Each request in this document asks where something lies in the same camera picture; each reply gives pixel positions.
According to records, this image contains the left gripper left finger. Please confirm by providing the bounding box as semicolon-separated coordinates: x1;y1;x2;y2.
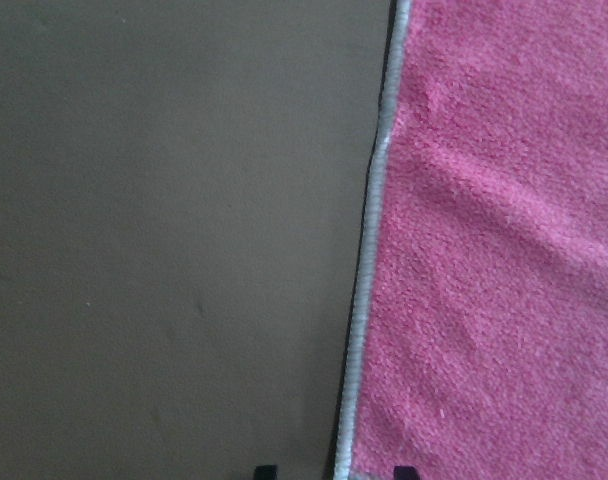
253;465;277;480

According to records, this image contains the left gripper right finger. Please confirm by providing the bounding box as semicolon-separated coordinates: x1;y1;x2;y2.
393;465;418;480

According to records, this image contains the pink towel with grey edge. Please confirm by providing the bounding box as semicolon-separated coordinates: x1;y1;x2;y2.
333;1;608;479

